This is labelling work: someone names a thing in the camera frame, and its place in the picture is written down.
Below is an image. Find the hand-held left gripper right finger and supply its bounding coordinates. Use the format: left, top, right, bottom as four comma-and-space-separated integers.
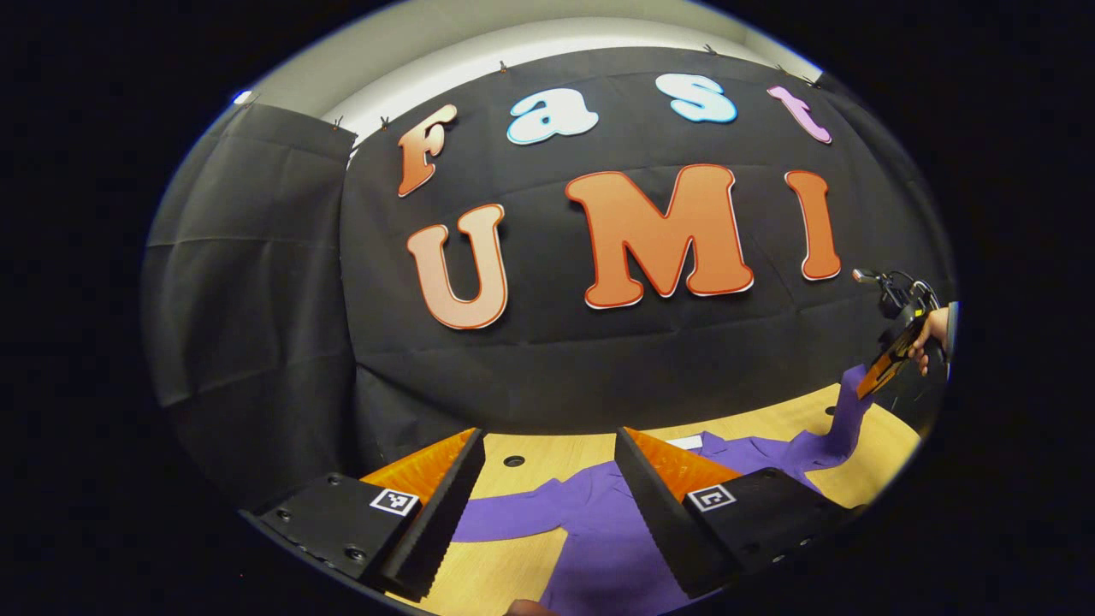
614, 427, 856, 599

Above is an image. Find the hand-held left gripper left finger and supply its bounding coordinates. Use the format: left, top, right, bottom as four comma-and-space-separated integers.
240, 429, 487, 601

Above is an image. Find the purple button shirt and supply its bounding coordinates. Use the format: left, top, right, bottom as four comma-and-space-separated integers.
452, 364, 873, 616

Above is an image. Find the black backdrop cloth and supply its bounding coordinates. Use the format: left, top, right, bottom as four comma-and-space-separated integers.
141, 47, 955, 510

